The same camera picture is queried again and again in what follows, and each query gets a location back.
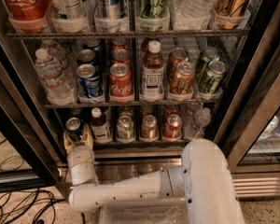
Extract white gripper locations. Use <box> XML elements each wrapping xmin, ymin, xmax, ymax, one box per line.
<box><xmin>63</xmin><ymin>123</ymin><xmax>97</xmax><ymax>186</ymax></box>

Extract blue pepsi can bottom shelf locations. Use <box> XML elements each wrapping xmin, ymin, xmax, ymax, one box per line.
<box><xmin>65</xmin><ymin>118</ymin><xmax>82</xmax><ymax>142</ymax></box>

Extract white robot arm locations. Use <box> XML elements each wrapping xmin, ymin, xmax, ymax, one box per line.
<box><xmin>63</xmin><ymin>124</ymin><xmax>245</xmax><ymax>224</ymax></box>

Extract tea bottle bottom shelf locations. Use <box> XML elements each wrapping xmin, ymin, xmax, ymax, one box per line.
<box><xmin>90</xmin><ymin>107</ymin><xmax>111</xmax><ymax>143</ymax></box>

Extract tea bottle shelf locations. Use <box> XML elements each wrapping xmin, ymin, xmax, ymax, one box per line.
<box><xmin>90</xmin><ymin>107</ymin><xmax>111</xmax><ymax>143</ymax></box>
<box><xmin>140</xmin><ymin>40</ymin><xmax>164</xmax><ymax>102</ymax></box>

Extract silver can bottom shelf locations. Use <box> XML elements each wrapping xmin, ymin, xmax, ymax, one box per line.
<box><xmin>117</xmin><ymin>116</ymin><xmax>134</xmax><ymax>142</ymax></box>

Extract fridge glass door left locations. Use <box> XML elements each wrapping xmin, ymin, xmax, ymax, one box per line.
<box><xmin>0</xmin><ymin>28</ymin><xmax>59</xmax><ymax>194</ymax></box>

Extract fridge glass door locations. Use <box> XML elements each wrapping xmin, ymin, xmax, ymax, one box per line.
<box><xmin>214</xmin><ymin>0</ymin><xmax>280</xmax><ymax>175</ymax></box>
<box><xmin>0</xmin><ymin>28</ymin><xmax>59</xmax><ymax>194</ymax></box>

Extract water bottle middle shelf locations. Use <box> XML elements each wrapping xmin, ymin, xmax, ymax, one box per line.
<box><xmin>35</xmin><ymin>49</ymin><xmax>76</xmax><ymax>105</ymax></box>

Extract water bottle shelf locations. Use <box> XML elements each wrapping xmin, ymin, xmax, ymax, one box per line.
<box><xmin>35</xmin><ymin>49</ymin><xmax>76</xmax><ymax>105</ymax></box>
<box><xmin>174</xmin><ymin>0</ymin><xmax>217</xmax><ymax>31</ymax></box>
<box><xmin>184</xmin><ymin>107</ymin><xmax>211</xmax><ymax>140</ymax></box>

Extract front pepsi can middle shelf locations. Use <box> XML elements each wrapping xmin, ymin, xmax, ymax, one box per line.
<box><xmin>76</xmin><ymin>63</ymin><xmax>103</xmax><ymax>98</ymax></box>

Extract front coca-cola can middle shelf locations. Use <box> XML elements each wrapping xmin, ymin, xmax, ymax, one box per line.
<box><xmin>109</xmin><ymin>63</ymin><xmax>133</xmax><ymax>103</ymax></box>

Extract coca-cola can shelf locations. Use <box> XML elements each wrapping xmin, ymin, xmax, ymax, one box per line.
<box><xmin>111</xmin><ymin>49</ymin><xmax>131</xmax><ymax>66</ymax></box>
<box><xmin>5</xmin><ymin>0</ymin><xmax>49</xmax><ymax>33</ymax></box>
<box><xmin>109</xmin><ymin>63</ymin><xmax>133</xmax><ymax>103</ymax></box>

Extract brown can bottom shelf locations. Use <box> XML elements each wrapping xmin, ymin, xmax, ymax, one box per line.
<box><xmin>141</xmin><ymin>115</ymin><xmax>158</xmax><ymax>139</ymax></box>

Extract red can bottom shelf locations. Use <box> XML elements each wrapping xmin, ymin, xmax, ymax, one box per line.
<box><xmin>162</xmin><ymin>114</ymin><xmax>182</xmax><ymax>139</ymax></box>

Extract tea bottle middle shelf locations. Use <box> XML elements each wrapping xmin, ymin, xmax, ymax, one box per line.
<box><xmin>140</xmin><ymin>40</ymin><xmax>164</xmax><ymax>102</ymax></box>

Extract front gold can middle shelf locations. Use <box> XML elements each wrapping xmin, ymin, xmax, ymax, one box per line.
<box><xmin>169</xmin><ymin>62</ymin><xmax>195</xmax><ymax>101</ymax></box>

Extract gold can shelf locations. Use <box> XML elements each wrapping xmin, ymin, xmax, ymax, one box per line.
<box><xmin>166</xmin><ymin>48</ymin><xmax>189</xmax><ymax>81</ymax></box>
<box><xmin>169</xmin><ymin>62</ymin><xmax>195</xmax><ymax>101</ymax></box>

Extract water bottle bottom shelf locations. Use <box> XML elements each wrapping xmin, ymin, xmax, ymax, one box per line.
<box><xmin>184</xmin><ymin>107</ymin><xmax>211</xmax><ymax>140</ymax></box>

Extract silver blue can top shelf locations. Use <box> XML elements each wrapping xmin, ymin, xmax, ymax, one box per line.
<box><xmin>94</xmin><ymin>0</ymin><xmax>130</xmax><ymax>33</ymax></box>

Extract rear gold can middle shelf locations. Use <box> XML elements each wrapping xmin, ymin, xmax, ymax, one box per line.
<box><xmin>166</xmin><ymin>48</ymin><xmax>189</xmax><ymax>81</ymax></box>

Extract silver green can top shelf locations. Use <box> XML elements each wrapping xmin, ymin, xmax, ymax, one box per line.
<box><xmin>50</xmin><ymin>0</ymin><xmax>88</xmax><ymax>33</ymax></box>

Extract front green can middle shelf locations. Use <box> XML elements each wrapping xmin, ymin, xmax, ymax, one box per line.
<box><xmin>198</xmin><ymin>61</ymin><xmax>227</xmax><ymax>100</ymax></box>

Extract coca-cola can top shelf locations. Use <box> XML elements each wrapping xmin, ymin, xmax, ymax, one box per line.
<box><xmin>5</xmin><ymin>0</ymin><xmax>49</xmax><ymax>33</ymax></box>

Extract green lacroix can top shelf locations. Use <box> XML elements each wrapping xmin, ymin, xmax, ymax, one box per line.
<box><xmin>135</xmin><ymin>0</ymin><xmax>170</xmax><ymax>32</ymax></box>

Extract rear green can middle shelf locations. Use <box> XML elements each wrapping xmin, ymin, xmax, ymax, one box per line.
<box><xmin>195</xmin><ymin>47</ymin><xmax>220</xmax><ymax>82</ymax></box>

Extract water bottle top shelf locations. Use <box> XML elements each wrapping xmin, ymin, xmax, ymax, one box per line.
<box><xmin>174</xmin><ymin>0</ymin><xmax>217</xmax><ymax>31</ymax></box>

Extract fridge glass door right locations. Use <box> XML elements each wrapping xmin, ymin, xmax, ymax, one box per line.
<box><xmin>214</xmin><ymin>0</ymin><xmax>280</xmax><ymax>175</ymax></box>

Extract steel fridge base grille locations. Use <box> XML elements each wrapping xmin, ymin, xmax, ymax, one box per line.
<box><xmin>94</xmin><ymin>157</ymin><xmax>280</xmax><ymax>202</ymax></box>

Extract orange can top shelf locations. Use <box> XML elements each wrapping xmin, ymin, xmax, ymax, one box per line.
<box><xmin>209</xmin><ymin>0</ymin><xmax>250</xmax><ymax>30</ymax></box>

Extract clear plastic bin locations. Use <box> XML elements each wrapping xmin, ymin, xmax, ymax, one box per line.
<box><xmin>99</xmin><ymin>199</ymin><xmax>189</xmax><ymax>224</ymax></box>

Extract black floor cables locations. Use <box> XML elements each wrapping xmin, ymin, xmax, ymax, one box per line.
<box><xmin>0</xmin><ymin>189</ymin><xmax>86</xmax><ymax>224</ymax></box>

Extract top wire shelf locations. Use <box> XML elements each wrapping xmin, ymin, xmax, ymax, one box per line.
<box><xmin>7</xmin><ymin>29</ymin><xmax>249</xmax><ymax>40</ymax></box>

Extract wire shelf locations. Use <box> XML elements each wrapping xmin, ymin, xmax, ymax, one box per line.
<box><xmin>7</xmin><ymin>29</ymin><xmax>249</xmax><ymax>40</ymax></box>
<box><xmin>45</xmin><ymin>100</ymin><xmax>218</xmax><ymax>108</ymax></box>

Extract middle wire shelf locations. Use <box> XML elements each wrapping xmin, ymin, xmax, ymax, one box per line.
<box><xmin>45</xmin><ymin>100</ymin><xmax>218</xmax><ymax>108</ymax></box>

